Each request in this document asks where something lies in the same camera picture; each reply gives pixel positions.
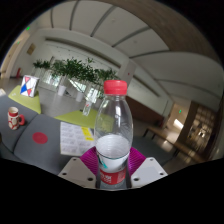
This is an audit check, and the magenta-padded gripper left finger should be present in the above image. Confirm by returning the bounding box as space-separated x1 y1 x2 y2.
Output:
57 146 101 190

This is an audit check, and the group of potted plants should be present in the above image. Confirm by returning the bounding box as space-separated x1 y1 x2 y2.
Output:
32 57 119 104

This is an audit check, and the white cube with coloured triangles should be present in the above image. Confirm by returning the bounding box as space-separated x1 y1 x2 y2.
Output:
19 75 40 98

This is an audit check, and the long wooden bench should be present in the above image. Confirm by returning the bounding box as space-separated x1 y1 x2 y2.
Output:
143 124 198 164

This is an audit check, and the printed sheet with yellow patches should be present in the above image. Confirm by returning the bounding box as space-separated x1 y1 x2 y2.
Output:
59 121 96 157

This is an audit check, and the red-capped clear water bottle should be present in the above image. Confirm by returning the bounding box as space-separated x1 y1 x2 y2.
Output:
93 79 135 191

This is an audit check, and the flat round red coaster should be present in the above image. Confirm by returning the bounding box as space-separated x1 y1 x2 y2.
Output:
32 131 49 145

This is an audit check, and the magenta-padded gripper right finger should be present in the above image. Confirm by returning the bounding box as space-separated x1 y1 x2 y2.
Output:
126 146 169 190

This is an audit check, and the wooden shelf unit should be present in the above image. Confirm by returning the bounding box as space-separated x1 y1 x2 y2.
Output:
186 103 221 158

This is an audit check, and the red and white mug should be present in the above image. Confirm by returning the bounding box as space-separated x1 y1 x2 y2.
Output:
7 106 26 131

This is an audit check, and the brown framed wall picture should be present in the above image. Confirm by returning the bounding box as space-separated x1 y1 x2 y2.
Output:
26 43 36 56

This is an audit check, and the green table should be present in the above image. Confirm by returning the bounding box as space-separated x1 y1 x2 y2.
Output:
54 109 99 130
8 84 42 115

